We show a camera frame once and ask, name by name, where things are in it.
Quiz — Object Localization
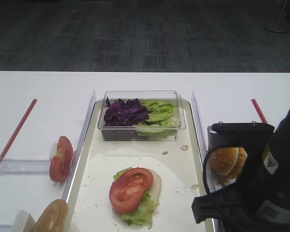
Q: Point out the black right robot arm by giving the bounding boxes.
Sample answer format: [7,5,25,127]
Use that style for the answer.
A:
[191,109,290,232]

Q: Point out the brown bun bottom slice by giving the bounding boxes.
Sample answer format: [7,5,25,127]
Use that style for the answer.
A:
[33,199,68,232]

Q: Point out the metal tray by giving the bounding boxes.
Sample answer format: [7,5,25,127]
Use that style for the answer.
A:
[66,100,215,232]

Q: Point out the purple cabbage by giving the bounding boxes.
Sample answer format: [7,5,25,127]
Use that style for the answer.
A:
[103,98,149,127]

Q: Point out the white paper liner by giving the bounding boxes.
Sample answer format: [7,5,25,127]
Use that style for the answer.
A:
[70,144,207,232]

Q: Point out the white pusher block upper left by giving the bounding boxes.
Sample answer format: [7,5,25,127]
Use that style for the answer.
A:
[49,143,57,161]

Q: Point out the clear rail upper left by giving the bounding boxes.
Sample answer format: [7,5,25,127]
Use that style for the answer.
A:
[0,158,50,174]

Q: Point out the red rod right side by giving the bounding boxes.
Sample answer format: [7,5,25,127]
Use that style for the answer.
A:
[251,99,268,124]

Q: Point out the white bread slice on tray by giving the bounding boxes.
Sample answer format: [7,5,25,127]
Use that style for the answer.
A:
[147,168,162,202]

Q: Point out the lettuce leaf on tray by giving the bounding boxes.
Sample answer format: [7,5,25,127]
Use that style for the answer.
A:
[113,167,160,227]

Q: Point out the red rod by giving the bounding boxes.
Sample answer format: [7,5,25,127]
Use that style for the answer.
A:
[251,99,268,124]
[0,99,37,164]

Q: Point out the red rod left side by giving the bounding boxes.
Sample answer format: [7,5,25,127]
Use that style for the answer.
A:
[0,99,37,164]

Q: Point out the stanchion base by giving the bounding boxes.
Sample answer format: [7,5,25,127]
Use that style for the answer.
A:
[264,0,289,33]

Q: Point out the sesame bun halves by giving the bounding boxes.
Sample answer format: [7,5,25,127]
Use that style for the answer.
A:
[209,147,247,179]

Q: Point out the tomato slice on tray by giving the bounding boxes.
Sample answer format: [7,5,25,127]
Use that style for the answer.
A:
[109,167,153,214]

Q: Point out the green lettuce in container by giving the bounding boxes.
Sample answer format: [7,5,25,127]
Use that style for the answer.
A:
[136,100,177,139]

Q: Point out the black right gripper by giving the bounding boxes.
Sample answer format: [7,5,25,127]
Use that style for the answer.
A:
[191,184,254,224]

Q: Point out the clear plastic salad container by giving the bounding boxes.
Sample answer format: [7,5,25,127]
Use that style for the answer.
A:
[97,90,186,141]

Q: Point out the white pusher block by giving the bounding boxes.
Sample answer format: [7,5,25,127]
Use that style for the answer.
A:
[49,143,57,161]
[11,210,36,232]

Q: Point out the upright tomato slices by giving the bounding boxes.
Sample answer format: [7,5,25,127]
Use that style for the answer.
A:
[49,136,73,183]

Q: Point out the white pusher block lower left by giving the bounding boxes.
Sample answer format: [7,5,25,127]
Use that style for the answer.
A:
[11,210,36,232]

